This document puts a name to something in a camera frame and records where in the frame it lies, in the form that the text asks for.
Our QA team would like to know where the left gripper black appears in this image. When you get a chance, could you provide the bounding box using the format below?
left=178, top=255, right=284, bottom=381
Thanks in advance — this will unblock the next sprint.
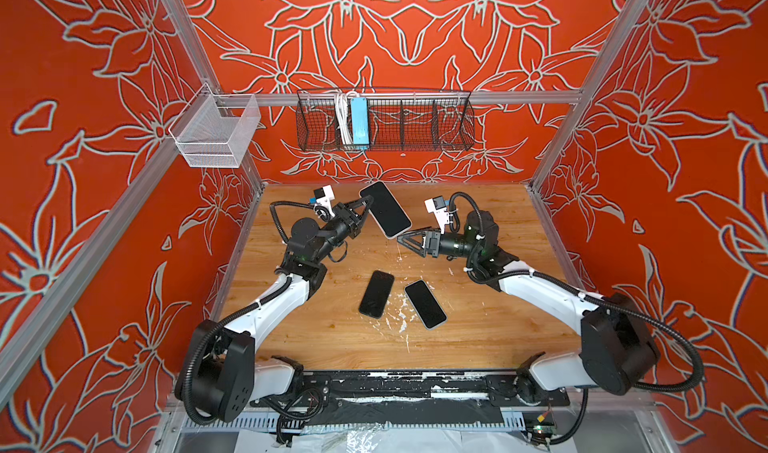
left=312, top=197, right=370, bottom=267

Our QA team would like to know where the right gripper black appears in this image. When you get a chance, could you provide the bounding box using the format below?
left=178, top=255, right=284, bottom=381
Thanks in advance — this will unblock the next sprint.
left=399, top=226, right=484, bottom=262

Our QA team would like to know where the phone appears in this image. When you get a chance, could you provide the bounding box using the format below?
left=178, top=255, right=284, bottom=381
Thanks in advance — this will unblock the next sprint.
left=359, top=182, right=412, bottom=239

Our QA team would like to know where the black smartphone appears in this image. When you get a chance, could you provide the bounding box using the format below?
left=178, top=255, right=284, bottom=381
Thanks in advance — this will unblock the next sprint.
left=358, top=270, right=395, bottom=319
left=404, top=280, right=447, bottom=330

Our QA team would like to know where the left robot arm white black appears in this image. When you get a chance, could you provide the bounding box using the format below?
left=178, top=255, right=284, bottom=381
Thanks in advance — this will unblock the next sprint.
left=174, top=195, right=374, bottom=426

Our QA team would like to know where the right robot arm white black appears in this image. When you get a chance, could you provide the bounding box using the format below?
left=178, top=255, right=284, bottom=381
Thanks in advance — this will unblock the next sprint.
left=397, top=193, right=704, bottom=405

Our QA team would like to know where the blue box in basket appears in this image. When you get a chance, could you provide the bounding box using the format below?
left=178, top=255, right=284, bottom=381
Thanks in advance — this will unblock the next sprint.
left=350, top=96, right=370, bottom=150

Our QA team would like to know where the small green circuit board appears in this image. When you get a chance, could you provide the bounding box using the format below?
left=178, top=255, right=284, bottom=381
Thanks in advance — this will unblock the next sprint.
left=523, top=414, right=557, bottom=447

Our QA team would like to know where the black wire wall basket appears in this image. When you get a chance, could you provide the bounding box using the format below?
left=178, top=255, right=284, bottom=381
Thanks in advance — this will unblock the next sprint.
left=295, top=88, right=477, bottom=153

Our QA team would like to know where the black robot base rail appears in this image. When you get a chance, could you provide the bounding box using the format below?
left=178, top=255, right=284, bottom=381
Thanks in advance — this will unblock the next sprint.
left=278, top=370, right=571, bottom=428

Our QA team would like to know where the white mesh wall basket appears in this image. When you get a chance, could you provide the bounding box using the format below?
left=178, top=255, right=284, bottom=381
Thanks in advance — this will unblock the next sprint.
left=169, top=89, right=261, bottom=169

